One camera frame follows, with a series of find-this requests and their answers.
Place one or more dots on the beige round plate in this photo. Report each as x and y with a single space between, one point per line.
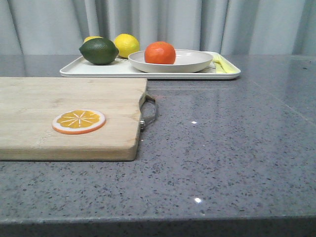
187 61

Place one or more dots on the orange mandarin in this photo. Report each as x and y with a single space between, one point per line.
160 52

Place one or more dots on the white bear print tray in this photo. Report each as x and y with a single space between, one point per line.
122 68

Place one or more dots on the orange slice piece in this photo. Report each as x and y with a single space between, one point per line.
79 121

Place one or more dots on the yellow lemon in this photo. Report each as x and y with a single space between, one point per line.
126 44
91 37

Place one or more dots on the yellow plastic fork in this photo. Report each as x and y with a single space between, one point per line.
228 67

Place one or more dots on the dark green lime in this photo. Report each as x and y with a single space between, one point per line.
99 51

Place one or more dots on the wooden cutting board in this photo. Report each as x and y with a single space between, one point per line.
28 107

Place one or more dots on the grey curtain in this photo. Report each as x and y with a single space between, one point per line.
53 27

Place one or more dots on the metal cutting board handle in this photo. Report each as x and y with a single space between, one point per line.
149 111

